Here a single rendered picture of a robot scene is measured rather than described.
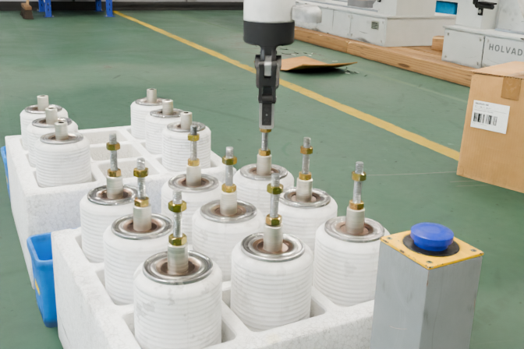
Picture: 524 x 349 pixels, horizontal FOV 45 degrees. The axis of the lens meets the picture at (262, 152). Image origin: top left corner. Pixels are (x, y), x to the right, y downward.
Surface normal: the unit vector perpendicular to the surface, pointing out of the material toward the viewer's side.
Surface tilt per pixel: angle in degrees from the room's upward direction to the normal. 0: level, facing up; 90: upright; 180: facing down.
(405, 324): 90
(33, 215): 90
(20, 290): 0
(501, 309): 0
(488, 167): 89
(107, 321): 0
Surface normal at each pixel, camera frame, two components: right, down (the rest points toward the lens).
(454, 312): 0.48, 0.27
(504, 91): -0.69, 0.19
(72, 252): 0.04, -0.95
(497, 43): -0.91, 0.10
